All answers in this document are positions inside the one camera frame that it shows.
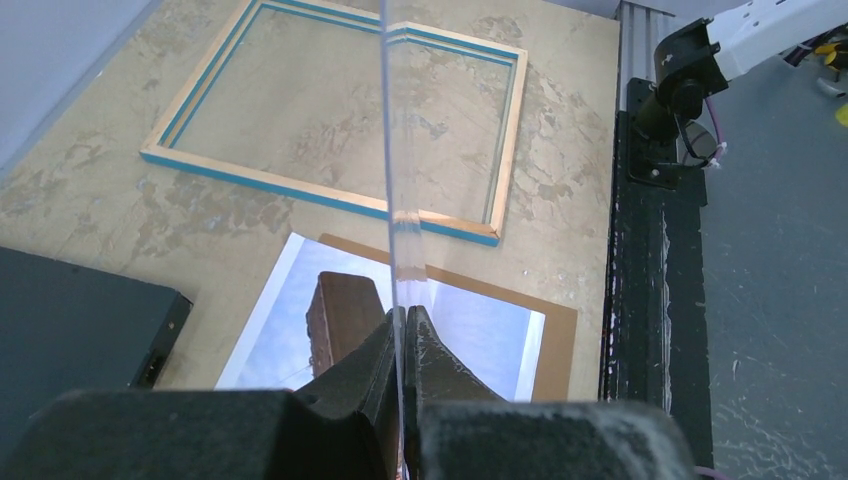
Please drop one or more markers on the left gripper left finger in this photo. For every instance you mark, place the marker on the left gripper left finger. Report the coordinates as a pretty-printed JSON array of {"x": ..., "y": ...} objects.
[{"x": 341, "y": 425}]

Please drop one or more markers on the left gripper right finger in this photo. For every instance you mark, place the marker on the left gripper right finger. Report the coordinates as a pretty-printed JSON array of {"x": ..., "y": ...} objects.
[{"x": 455, "y": 427}]

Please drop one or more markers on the clear acrylic sheet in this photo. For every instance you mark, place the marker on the clear acrylic sheet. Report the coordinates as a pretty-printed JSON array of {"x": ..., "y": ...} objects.
[{"x": 407, "y": 264}]

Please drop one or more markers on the blue wooden picture frame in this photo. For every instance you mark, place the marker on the blue wooden picture frame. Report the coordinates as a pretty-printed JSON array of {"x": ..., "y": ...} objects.
[{"x": 288, "y": 99}]

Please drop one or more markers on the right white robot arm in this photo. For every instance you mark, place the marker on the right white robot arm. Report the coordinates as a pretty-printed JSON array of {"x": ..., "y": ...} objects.
[{"x": 700, "y": 59}]

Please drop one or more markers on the hot air balloon photo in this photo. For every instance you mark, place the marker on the hot air balloon photo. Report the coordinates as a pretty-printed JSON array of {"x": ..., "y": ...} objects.
[{"x": 281, "y": 347}]

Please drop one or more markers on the brown cardboard backing board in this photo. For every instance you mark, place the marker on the brown cardboard backing board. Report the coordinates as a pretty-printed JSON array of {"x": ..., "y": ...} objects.
[{"x": 556, "y": 344}]

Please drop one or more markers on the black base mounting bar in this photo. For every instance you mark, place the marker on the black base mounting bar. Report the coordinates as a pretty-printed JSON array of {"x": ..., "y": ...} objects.
[{"x": 654, "y": 341}]

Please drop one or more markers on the dark flat box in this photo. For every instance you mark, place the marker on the dark flat box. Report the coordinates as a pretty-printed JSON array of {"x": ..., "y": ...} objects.
[{"x": 67, "y": 327}]

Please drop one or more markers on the aluminium rail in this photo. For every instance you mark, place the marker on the aluminium rail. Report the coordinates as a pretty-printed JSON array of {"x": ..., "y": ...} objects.
[{"x": 642, "y": 28}]

